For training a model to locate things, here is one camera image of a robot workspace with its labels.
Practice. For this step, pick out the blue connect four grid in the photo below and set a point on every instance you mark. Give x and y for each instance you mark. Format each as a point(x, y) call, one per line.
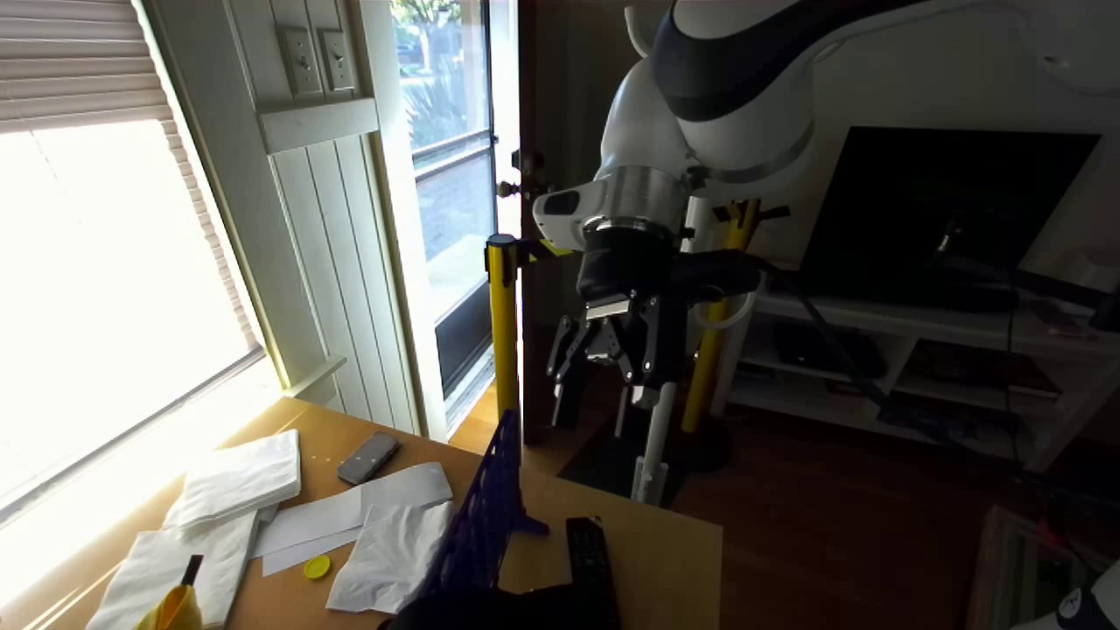
point(490, 512)

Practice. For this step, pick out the white crumpled cloth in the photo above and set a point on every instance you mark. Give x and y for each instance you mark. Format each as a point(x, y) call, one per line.
point(159, 561)

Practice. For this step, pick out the white folded cloth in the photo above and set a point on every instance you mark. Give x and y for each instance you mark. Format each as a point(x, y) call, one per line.
point(232, 480)

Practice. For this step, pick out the white tv shelf unit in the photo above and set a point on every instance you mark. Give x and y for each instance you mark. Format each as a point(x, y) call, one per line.
point(992, 384)

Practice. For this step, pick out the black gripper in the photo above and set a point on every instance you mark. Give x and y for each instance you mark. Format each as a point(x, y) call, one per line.
point(618, 271)

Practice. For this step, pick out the white coat rack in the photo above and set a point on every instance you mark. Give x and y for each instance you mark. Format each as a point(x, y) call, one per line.
point(647, 466)

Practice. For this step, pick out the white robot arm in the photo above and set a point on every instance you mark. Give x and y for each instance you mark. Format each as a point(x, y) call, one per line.
point(717, 102)

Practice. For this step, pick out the black television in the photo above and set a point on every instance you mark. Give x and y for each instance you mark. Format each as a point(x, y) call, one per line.
point(935, 214)

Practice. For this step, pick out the yellow game disc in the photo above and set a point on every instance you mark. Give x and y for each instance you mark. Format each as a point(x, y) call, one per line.
point(317, 570)

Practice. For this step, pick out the black tv remote control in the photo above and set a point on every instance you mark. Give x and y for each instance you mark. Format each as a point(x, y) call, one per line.
point(590, 558)

